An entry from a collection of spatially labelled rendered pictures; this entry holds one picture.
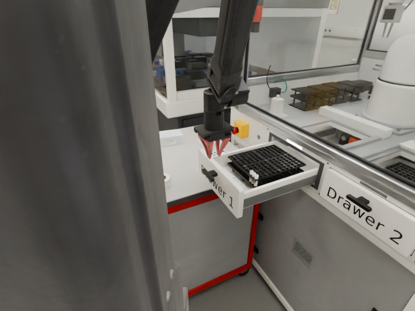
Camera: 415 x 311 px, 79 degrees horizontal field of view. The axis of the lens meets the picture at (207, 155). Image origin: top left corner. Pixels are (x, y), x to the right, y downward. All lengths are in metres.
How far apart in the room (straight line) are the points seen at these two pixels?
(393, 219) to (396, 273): 0.19
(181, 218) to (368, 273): 0.67
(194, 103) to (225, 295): 1.14
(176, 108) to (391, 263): 1.25
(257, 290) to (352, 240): 0.79
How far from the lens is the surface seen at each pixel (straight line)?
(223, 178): 0.81
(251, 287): 1.65
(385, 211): 0.85
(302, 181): 0.94
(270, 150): 1.04
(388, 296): 1.03
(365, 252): 0.99
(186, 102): 1.60
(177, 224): 1.09
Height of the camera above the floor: 1.37
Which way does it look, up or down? 30 degrees down
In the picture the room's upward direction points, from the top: straight up
